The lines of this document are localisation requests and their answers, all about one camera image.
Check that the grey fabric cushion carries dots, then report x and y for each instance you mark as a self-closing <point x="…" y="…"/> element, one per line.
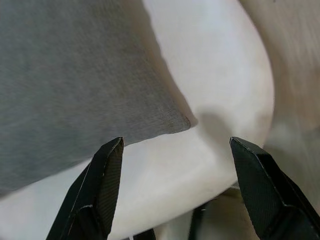
<point x="75" y="75"/>

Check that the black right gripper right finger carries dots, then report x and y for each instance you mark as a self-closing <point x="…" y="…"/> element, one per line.
<point x="267" y="190"/>

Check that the white plastic shell chair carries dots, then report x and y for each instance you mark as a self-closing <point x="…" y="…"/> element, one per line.
<point x="212" y="75"/>

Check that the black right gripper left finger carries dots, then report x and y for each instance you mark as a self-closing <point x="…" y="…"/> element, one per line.
<point x="95" y="190"/>

